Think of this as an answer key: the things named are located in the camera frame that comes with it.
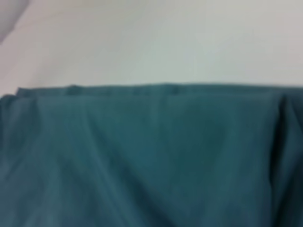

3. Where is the blue FREE print t-shirt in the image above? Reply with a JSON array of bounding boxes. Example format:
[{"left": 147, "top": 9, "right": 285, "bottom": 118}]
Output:
[{"left": 0, "top": 82, "right": 303, "bottom": 227}]

